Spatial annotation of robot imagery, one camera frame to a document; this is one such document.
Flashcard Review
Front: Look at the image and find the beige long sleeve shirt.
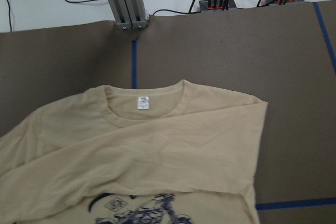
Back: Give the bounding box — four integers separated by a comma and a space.
1, 80, 268, 223

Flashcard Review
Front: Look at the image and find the left orange usb hub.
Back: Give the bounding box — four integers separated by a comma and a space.
198, 0, 237, 12

